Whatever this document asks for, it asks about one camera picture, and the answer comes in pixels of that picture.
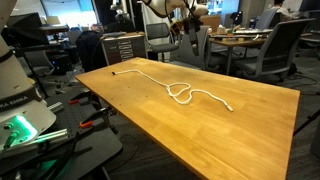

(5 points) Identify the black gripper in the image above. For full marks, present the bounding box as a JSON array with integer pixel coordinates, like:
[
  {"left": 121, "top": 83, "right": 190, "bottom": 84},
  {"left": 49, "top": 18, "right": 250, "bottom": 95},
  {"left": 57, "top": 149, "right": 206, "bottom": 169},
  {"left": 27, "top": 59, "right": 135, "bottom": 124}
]
[{"left": 183, "top": 17, "right": 202, "bottom": 57}]

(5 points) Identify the white rope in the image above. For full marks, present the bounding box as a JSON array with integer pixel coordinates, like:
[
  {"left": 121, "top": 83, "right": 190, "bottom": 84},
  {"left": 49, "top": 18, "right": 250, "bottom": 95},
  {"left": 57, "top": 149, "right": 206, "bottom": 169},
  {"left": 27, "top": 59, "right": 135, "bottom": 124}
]
[{"left": 111, "top": 68, "right": 234, "bottom": 113}]

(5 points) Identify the grey office chair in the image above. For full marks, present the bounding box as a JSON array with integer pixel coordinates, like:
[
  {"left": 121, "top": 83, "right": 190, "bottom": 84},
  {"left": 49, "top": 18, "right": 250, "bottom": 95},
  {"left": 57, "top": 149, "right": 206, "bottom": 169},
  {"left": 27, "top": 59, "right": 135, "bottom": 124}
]
[
  {"left": 254, "top": 8, "right": 279, "bottom": 31},
  {"left": 168, "top": 25, "right": 212, "bottom": 71},
  {"left": 233, "top": 18, "right": 316, "bottom": 81}
]

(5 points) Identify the brown cardboard box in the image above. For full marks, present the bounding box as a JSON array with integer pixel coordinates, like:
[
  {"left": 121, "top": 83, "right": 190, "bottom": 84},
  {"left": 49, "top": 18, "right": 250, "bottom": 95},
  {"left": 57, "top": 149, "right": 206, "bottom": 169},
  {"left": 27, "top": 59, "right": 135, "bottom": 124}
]
[{"left": 201, "top": 14, "right": 223, "bottom": 33}]

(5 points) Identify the black mesh office chair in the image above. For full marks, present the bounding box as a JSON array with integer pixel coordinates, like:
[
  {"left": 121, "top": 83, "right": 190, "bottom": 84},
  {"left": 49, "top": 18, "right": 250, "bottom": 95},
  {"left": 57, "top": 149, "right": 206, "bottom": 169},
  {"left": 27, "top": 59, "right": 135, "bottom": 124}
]
[{"left": 145, "top": 22, "right": 179, "bottom": 63}]

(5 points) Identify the wooden office desk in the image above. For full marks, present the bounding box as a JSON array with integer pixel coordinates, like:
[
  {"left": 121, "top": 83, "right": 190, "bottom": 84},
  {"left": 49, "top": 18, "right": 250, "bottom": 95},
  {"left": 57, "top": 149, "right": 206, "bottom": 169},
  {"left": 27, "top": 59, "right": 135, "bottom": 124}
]
[{"left": 208, "top": 28, "right": 314, "bottom": 76}]

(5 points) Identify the grey drawer tool cabinet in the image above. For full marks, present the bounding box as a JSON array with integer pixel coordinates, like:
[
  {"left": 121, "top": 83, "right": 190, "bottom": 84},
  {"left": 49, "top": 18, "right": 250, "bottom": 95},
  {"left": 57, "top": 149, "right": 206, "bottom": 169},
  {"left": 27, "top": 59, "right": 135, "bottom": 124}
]
[{"left": 100, "top": 31, "right": 148, "bottom": 66}]

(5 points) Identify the person in white shirt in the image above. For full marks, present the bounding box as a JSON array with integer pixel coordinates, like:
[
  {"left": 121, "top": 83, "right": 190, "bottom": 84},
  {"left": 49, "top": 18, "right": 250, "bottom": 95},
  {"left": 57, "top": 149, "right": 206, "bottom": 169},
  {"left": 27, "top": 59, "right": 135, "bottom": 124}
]
[{"left": 271, "top": 0, "right": 294, "bottom": 18}]

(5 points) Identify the black draped cloth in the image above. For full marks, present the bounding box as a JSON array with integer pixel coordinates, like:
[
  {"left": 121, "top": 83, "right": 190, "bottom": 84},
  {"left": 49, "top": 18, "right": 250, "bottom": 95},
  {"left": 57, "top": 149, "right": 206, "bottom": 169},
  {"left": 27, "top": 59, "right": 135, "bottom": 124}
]
[{"left": 75, "top": 29, "right": 108, "bottom": 73}]

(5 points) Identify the black computer tower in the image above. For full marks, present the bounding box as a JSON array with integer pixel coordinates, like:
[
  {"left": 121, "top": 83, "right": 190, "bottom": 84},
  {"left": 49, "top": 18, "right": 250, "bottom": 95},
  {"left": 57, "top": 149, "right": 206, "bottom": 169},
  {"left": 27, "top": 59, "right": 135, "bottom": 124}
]
[{"left": 49, "top": 53, "right": 73, "bottom": 76}]

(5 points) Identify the black tripod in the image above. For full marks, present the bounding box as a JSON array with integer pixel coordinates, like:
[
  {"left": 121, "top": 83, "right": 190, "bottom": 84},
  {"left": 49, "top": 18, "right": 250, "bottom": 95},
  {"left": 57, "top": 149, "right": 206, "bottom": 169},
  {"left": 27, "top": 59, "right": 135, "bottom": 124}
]
[{"left": 293, "top": 108, "right": 320, "bottom": 136}]

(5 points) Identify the black box on stand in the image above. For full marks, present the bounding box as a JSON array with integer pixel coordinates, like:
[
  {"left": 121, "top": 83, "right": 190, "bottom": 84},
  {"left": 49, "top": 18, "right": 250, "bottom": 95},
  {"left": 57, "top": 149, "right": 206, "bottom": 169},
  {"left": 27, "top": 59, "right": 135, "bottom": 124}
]
[{"left": 6, "top": 12, "right": 43, "bottom": 44}]

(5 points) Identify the black floor cable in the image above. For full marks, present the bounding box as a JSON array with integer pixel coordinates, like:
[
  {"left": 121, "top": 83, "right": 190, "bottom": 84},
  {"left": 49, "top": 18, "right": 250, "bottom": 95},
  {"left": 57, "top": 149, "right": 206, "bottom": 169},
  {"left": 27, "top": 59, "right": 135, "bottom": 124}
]
[{"left": 109, "top": 133, "right": 139, "bottom": 171}]

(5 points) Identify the orange handled black clamp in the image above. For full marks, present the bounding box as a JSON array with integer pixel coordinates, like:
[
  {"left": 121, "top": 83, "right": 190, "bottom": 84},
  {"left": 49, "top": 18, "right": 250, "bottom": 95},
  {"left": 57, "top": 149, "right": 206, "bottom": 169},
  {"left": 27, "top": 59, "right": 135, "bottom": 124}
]
[
  {"left": 79, "top": 106, "right": 118, "bottom": 129},
  {"left": 68, "top": 89, "right": 93, "bottom": 105}
]

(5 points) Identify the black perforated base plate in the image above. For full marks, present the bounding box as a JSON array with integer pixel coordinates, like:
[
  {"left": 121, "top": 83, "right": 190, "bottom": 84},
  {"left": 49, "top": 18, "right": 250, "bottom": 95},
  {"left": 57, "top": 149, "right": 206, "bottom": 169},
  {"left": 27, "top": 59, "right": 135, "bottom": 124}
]
[{"left": 0, "top": 88, "right": 124, "bottom": 180}]

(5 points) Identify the aluminium extrusion rail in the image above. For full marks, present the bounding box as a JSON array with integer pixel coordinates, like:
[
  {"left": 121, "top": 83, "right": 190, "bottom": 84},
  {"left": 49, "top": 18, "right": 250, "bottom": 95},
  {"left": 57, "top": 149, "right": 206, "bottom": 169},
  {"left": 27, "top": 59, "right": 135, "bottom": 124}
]
[
  {"left": 33, "top": 128, "right": 69, "bottom": 144},
  {"left": 47, "top": 101, "right": 65, "bottom": 114}
]

